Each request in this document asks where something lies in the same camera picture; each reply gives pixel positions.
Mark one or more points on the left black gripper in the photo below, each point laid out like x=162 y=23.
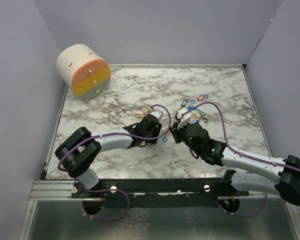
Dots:
x=156 y=130

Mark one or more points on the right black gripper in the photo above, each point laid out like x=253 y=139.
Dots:
x=176 y=131

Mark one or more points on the green key tag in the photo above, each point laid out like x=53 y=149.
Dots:
x=200 y=112

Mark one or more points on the black key tag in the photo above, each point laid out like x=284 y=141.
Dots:
x=184 y=102

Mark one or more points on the red key tag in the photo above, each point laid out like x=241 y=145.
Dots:
x=201 y=98

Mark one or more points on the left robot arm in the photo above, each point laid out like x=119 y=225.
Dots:
x=78 y=151

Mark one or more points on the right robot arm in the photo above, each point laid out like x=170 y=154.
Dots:
x=278 y=176

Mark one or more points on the black mounting base bar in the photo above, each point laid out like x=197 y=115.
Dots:
x=142 y=193

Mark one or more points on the round three-drawer storage box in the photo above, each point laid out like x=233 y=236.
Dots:
x=84 y=71

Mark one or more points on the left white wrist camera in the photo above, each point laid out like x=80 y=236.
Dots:
x=157 y=113

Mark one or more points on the aluminium rail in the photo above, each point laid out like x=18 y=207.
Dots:
x=61 y=190

